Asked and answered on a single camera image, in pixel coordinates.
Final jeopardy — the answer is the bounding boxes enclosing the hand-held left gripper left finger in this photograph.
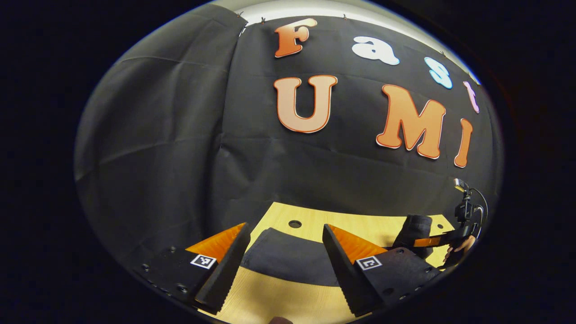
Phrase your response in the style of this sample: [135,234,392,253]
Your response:
[133,222,252,315]

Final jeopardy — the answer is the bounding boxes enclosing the dark grey jeans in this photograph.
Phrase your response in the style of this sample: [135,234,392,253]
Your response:
[241,214,435,288]

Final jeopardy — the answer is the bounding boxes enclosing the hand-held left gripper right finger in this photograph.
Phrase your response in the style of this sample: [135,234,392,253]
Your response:
[322,224,441,318]

